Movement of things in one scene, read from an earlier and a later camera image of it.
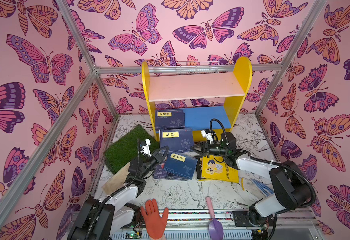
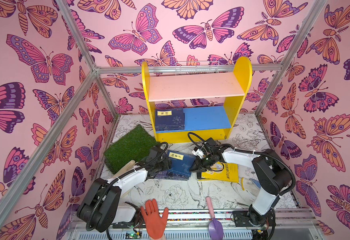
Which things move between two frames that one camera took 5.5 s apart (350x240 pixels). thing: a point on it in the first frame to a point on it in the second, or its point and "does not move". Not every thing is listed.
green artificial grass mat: (124, 150) does not move
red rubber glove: (155, 224) does not move
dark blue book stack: (177, 140) to (169, 119)
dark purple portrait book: (160, 172) does not move
